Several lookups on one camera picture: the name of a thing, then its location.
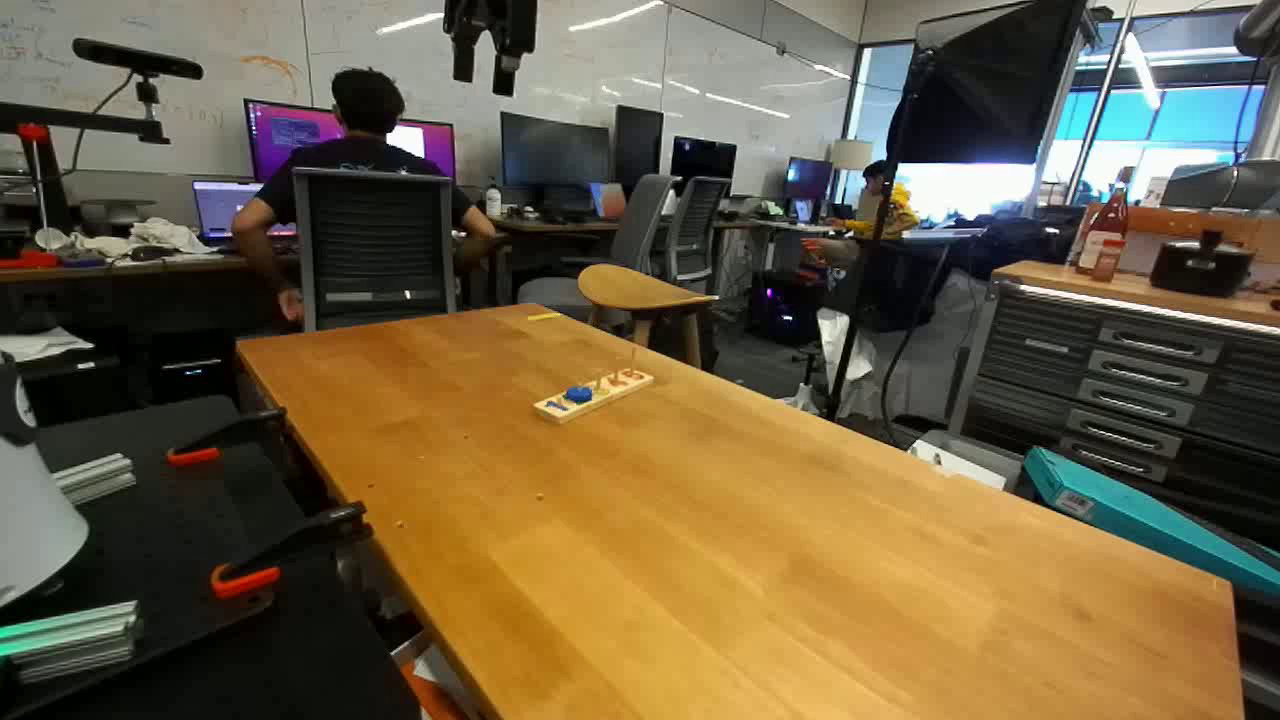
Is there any wide black monitor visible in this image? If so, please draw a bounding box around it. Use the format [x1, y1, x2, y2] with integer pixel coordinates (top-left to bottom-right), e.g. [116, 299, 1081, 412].
[497, 109, 615, 218]

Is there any grey drawer cabinet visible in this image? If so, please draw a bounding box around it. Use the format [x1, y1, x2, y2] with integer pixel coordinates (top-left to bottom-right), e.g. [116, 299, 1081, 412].
[950, 256, 1280, 541]

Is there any black side table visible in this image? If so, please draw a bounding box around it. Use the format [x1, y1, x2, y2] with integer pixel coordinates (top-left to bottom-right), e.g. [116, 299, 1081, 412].
[0, 393, 423, 720]

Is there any monitor with purple screen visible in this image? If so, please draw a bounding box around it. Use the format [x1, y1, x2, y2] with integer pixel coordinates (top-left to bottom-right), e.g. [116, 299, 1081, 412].
[241, 94, 462, 188]

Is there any black light stand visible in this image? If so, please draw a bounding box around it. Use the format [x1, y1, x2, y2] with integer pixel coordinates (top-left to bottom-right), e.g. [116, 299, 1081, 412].
[820, 122, 924, 423]

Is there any black camera bar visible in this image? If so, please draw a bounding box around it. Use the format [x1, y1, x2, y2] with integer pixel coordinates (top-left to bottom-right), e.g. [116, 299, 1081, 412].
[67, 32, 210, 89]

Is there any open laptop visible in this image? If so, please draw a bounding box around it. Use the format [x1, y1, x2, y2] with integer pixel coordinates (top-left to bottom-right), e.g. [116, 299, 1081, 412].
[189, 175, 302, 247]

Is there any small black monitor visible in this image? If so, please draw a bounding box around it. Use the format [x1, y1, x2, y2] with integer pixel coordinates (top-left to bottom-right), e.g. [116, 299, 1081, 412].
[668, 130, 742, 188]

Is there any white box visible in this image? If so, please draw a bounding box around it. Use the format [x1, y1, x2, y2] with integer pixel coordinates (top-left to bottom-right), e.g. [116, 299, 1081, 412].
[907, 429, 1023, 491]

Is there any round wooden side table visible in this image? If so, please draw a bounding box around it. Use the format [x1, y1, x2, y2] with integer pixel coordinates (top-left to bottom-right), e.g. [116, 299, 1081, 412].
[571, 260, 723, 366]

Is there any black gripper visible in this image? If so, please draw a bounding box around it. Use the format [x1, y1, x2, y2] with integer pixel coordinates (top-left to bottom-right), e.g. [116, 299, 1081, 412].
[439, 0, 542, 101]

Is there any white lamp shade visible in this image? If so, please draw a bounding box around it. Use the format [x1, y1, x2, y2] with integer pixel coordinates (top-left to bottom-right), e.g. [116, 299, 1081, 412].
[0, 434, 92, 611]

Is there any black softbox light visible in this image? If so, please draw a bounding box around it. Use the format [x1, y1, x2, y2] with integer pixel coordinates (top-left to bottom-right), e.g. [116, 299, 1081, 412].
[884, 0, 1095, 166]

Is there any black clamp with orange tip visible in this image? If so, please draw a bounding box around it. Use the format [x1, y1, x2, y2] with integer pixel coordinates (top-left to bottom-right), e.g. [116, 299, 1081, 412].
[163, 404, 292, 474]
[203, 501, 371, 608]

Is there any red bottle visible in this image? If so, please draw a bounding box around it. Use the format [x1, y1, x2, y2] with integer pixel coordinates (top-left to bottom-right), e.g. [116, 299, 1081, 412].
[1071, 182, 1137, 283]

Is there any grey mesh office chair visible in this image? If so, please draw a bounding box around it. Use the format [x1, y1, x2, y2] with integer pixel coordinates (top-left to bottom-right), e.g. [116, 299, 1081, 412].
[290, 165, 462, 335]

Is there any tall black monitor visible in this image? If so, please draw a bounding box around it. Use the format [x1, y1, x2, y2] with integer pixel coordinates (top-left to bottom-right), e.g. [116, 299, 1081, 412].
[611, 103, 668, 198]

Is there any person in black shirt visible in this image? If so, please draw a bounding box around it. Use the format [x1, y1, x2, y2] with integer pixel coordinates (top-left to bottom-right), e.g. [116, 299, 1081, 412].
[229, 64, 503, 326]

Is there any teal case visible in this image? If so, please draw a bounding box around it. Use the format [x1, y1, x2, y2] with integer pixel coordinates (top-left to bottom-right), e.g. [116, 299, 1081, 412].
[1022, 445, 1280, 608]

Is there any greenish aluminium extrusion bar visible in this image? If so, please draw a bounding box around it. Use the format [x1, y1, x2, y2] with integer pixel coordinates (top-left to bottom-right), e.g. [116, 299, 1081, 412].
[0, 595, 145, 687]

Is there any person in yellow shirt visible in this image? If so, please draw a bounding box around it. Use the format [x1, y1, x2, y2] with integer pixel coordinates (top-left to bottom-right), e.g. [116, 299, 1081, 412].
[806, 154, 924, 273]

